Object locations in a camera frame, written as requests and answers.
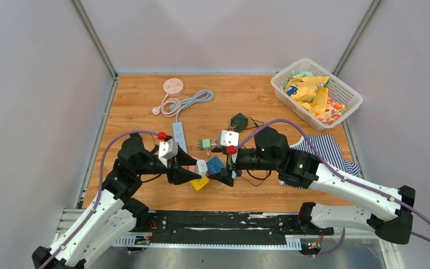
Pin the round pink power socket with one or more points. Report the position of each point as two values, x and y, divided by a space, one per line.
173 87

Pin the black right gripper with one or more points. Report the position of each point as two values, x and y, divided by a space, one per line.
224 177

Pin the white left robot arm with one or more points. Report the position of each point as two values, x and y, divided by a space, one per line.
114 212

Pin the white USB charger plug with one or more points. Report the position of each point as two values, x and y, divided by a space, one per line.
201 168

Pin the light blue power strip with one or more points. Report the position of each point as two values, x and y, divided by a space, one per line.
179 137

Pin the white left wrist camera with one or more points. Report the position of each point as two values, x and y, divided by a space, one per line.
167 150

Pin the white plastic basket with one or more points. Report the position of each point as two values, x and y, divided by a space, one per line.
339 92

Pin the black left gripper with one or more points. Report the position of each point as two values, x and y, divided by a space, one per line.
180 174

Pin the blue cube power socket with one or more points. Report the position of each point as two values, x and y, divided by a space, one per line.
214 165

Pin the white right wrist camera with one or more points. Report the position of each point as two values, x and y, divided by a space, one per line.
227 138

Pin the yellow cloth in basket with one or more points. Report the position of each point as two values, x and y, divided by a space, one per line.
310 92

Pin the blue striped shirt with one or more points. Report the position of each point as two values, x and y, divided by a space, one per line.
329 150

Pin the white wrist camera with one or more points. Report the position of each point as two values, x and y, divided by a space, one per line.
227 138
167 150

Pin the green USB charger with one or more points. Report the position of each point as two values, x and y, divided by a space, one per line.
205 144

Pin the dark green cube socket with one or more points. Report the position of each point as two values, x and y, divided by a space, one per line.
238 123

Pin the yellow cube power socket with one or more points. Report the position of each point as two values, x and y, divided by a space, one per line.
198 184

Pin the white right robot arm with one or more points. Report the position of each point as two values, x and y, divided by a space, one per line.
382 210

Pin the floral cloth in basket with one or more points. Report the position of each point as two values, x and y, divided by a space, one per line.
330 112

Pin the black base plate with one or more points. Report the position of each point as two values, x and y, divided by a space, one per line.
217 229

